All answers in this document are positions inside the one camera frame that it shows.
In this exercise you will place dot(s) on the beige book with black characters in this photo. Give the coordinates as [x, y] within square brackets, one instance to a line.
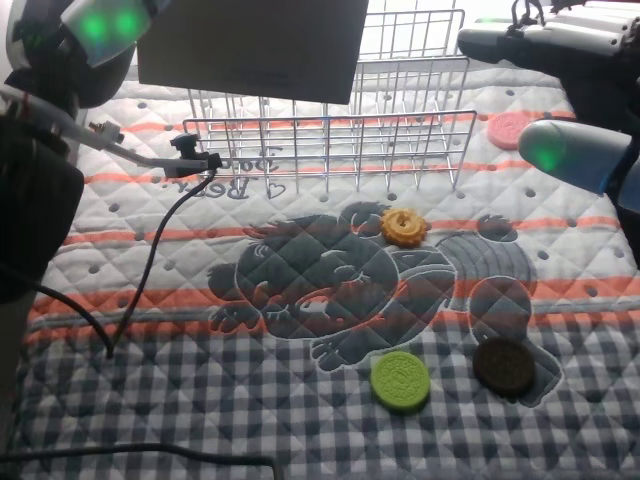
[250, 45]

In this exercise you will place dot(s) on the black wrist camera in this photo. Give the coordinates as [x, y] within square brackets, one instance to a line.
[187, 142]

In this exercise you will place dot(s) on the green toy sandwich cookie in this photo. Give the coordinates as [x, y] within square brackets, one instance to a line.
[400, 380]

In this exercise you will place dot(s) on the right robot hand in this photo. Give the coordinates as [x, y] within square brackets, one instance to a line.
[600, 100]

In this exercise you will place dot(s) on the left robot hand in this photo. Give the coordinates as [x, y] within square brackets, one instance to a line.
[100, 30]

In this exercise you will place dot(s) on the grey quilt with bear print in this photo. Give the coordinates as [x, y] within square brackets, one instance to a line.
[300, 425]

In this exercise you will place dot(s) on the brown toy sandwich cookie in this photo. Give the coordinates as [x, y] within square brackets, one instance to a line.
[505, 367]

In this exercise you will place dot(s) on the pink toy sandwich cookie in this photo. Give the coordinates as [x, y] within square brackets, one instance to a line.
[505, 129]

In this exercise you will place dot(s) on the yellow toy butter cookie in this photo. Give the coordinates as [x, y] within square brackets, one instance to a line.
[410, 237]

